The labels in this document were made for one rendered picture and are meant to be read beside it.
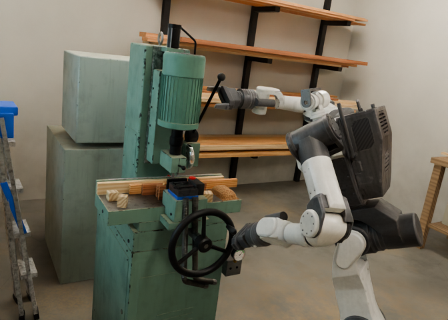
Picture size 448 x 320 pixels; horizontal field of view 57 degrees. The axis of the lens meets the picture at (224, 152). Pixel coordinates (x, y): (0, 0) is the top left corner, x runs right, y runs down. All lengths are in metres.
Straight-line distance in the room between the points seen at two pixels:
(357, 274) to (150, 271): 0.83
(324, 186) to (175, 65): 0.81
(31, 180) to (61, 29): 1.36
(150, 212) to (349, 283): 0.79
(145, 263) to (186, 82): 0.76
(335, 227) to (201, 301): 1.00
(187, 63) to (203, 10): 2.68
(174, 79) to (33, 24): 2.33
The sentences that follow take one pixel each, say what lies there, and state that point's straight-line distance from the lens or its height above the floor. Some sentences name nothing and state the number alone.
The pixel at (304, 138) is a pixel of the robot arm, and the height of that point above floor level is 1.32.
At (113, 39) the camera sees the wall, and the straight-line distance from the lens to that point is 4.01.
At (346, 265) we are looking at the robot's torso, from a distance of 1.54.
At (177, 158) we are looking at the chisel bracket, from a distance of 1.78.
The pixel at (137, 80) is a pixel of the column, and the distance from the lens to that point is 1.98.
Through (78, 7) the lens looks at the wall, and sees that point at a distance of 3.93.
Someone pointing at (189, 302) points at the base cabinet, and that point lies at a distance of 2.00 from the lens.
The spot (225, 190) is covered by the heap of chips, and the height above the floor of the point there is 0.93.
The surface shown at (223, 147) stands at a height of 0.60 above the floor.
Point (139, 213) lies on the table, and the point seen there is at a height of 0.88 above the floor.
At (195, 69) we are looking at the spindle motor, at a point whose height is 1.45.
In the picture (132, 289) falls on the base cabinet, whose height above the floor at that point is 0.54.
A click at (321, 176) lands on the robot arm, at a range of 1.20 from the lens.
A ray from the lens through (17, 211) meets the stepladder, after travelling 2.31.
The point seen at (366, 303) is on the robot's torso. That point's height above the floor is 0.75.
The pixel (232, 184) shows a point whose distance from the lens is 2.01.
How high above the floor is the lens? 1.55
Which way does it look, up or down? 14 degrees down
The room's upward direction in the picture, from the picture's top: 7 degrees clockwise
